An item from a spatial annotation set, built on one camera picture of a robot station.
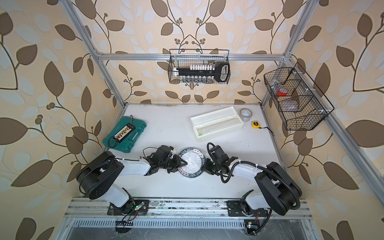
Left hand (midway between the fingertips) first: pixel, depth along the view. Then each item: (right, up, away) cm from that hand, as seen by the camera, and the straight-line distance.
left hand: (186, 163), depth 86 cm
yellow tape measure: (+49, +22, +19) cm, 56 cm away
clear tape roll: (+44, +29, +27) cm, 59 cm away
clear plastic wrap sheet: (+6, 0, +2) cm, 6 cm away
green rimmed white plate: (+6, +1, +2) cm, 6 cm away
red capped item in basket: (+53, +41, -5) cm, 67 cm away
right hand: (+9, -4, +1) cm, 10 cm away
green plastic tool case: (-37, +10, +7) cm, 39 cm away
